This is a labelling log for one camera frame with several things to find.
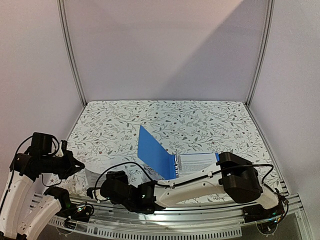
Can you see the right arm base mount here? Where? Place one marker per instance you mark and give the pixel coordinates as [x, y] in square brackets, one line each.
[267, 220]

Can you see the floral patterned table mat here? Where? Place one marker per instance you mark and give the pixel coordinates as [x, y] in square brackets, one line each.
[109, 130]

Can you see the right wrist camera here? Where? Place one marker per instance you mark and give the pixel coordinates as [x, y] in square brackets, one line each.
[115, 188]

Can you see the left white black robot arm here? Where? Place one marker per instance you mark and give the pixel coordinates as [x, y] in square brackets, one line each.
[12, 200]

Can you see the chrome lever arch clip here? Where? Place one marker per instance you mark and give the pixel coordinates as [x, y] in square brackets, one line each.
[176, 164]

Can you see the hand drawn sketch paper sheet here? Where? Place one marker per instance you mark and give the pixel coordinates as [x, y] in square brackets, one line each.
[92, 173]

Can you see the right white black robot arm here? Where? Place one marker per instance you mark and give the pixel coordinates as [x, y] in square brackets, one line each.
[230, 174]

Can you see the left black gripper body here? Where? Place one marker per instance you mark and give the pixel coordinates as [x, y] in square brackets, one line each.
[67, 164]

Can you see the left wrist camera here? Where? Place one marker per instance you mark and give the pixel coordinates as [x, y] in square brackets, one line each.
[46, 145]

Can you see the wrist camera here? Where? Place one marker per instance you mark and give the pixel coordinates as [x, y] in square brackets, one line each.
[115, 188]
[46, 145]

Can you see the perforated white cable tray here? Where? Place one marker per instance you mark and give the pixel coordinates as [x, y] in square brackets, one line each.
[112, 230]

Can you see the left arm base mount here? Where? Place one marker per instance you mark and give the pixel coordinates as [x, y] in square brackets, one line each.
[76, 213]

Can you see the aluminium front rail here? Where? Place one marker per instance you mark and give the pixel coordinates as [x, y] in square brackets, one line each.
[191, 214]

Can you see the blue folder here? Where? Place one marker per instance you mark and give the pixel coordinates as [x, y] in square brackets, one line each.
[152, 153]

